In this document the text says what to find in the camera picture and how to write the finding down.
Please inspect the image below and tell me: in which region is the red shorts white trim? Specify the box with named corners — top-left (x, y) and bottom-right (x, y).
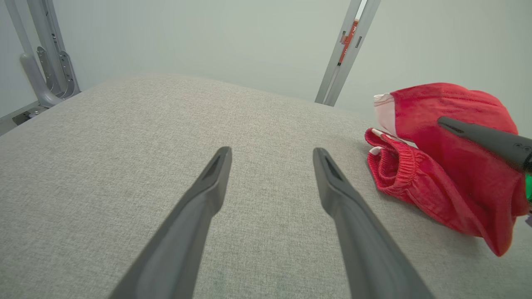
top-left (365, 128), bottom-right (483, 237)

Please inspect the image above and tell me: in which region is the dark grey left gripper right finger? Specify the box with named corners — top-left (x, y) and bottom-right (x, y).
top-left (313, 147), bottom-right (435, 299)

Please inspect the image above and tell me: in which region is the grey metal frame with bracket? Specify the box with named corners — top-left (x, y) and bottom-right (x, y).
top-left (0, 0), bottom-right (81, 135)

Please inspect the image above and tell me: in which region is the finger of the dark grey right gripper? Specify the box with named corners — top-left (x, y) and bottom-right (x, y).
top-left (437, 116), bottom-right (532, 173)

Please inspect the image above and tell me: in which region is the grey fabric sofa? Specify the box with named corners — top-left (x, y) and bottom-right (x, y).
top-left (0, 74), bottom-right (532, 299)

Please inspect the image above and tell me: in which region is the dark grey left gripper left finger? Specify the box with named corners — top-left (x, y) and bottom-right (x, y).
top-left (109, 147), bottom-right (232, 299)

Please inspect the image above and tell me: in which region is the red white basketball jersey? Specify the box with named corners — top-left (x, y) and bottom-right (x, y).
top-left (373, 82), bottom-right (530, 257)

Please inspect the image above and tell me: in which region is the grey metal frame post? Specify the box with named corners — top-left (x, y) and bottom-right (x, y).
top-left (315, 0), bottom-right (382, 107)

